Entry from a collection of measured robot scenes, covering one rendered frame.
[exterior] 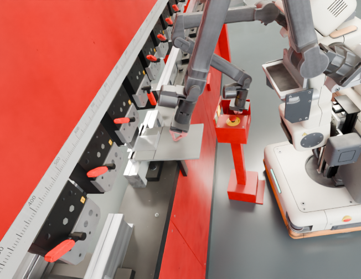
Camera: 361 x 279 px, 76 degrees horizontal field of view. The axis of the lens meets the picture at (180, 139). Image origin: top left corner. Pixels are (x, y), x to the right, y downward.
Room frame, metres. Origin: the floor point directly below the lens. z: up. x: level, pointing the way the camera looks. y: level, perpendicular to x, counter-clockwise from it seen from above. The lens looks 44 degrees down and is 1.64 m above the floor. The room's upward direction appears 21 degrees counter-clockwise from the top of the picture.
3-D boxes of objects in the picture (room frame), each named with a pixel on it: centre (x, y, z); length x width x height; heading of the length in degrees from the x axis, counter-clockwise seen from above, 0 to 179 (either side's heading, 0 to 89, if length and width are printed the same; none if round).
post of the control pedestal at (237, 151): (0.93, -0.31, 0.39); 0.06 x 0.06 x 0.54; 57
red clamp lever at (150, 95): (0.86, 0.06, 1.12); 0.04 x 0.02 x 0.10; 65
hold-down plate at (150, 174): (0.76, 0.11, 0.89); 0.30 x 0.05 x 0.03; 155
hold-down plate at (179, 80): (1.27, -0.13, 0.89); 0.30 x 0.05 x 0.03; 155
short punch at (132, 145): (0.74, 0.18, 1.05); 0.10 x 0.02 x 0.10; 155
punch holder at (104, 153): (0.54, 0.27, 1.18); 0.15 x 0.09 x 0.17; 155
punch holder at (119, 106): (0.72, 0.19, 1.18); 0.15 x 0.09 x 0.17; 155
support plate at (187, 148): (0.68, 0.04, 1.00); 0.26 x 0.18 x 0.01; 65
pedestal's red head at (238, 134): (0.93, -0.31, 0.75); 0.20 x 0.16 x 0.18; 147
